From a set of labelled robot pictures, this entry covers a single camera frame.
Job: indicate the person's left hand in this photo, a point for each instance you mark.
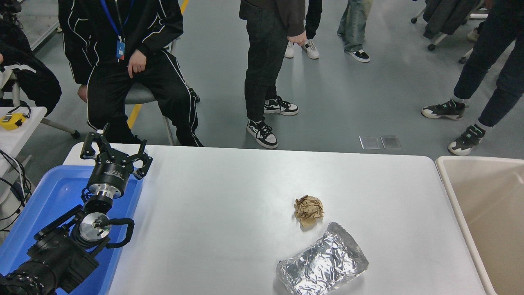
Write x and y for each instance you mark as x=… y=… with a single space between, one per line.
x=137 y=61

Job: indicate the large pale bin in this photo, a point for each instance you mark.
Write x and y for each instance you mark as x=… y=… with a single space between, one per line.
x=491 y=213

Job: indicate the white chair frame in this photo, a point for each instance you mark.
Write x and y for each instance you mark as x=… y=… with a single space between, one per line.
x=61 y=128

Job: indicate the person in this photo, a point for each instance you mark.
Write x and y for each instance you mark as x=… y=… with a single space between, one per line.
x=491 y=49
x=313 y=16
x=110 y=82
x=353 y=24
x=28 y=78
x=262 y=61

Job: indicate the yellow handheld device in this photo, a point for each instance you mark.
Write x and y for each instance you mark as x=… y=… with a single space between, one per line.
x=12 y=120

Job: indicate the white side table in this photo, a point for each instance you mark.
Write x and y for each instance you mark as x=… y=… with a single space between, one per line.
x=16 y=139

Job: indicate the crinkled foil tray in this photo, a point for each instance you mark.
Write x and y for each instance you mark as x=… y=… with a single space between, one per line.
x=323 y=264

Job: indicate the blue plastic tray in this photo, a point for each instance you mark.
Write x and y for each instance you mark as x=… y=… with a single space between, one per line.
x=53 y=192

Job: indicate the crumpled tan paper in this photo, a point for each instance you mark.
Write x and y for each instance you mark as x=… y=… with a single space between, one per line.
x=309 y=209

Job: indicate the metal floor plate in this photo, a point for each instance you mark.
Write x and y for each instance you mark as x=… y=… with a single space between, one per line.
x=391 y=142
x=369 y=142

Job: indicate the person's right hand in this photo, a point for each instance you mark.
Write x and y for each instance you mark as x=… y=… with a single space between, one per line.
x=82 y=93

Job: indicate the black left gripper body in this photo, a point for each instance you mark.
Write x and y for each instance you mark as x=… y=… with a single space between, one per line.
x=108 y=174

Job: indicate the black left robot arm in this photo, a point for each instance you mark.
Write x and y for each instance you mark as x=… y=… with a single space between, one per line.
x=61 y=254

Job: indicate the white wheeled chair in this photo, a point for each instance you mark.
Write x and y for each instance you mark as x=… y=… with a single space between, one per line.
x=462 y=60
x=436 y=41

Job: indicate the white equipment cart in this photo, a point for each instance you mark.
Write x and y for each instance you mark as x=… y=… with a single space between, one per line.
x=8 y=6

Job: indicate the dark coat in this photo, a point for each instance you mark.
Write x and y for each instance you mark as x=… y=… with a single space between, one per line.
x=448 y=16

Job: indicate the grey chair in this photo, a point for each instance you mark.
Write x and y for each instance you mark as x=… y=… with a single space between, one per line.
x=139 y=96

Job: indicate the person's hand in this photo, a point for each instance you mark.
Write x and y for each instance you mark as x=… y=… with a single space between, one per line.
x=299 y=38

